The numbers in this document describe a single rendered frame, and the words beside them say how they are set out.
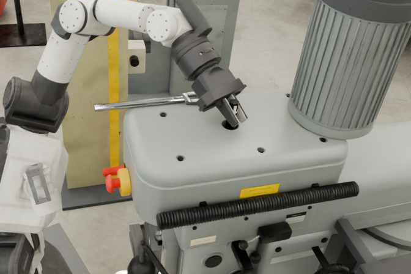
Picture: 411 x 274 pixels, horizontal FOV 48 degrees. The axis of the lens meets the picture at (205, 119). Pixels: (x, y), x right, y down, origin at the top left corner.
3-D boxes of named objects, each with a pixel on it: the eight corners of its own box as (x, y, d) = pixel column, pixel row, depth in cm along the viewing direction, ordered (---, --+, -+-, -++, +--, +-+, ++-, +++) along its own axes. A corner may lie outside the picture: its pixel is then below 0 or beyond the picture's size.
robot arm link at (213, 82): (232, 100, 108) (204, 59, 110) (254, 79, 100) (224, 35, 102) (192, 120, 100) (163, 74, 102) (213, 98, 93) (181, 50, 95)
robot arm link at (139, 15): (176, 43, 100) (128, 31, 106) (198, 41, 107) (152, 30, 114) (180, 13, 98) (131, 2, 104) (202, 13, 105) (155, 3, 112)
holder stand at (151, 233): (149, 282, 174) (151, 248, 162) (144, 235, 191) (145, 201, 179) (181, 278, 176) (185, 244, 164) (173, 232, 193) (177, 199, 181)
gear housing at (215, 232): (180, 255, 104) (184, 225, 98) (156, 179, 122) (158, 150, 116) (312, 229, 114) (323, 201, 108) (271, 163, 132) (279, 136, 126)
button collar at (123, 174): (122, 202, 102) (122, 182, 98) (117, 183, 106) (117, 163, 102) (131, 200, 102) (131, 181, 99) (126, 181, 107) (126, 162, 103)
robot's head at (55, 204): (30, 211, 120) (39, 218, 112) (18, 174, 118) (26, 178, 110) (55, 201, 123) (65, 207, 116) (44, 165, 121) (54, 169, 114)
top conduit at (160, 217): (159, 234, 90) (160, 222, 88) (154, 218, 93) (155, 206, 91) (356, 199, 104) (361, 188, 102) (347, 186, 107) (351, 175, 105)
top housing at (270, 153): (140, 236, 95) (142, 180, 85) (118, 152, 114) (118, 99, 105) (339, 201, 109) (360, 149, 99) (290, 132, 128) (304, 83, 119)
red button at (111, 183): (107, 197, 101) (106, 184, 98) (104, 185, 104) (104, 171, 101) (122, 195, 102) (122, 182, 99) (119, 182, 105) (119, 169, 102)
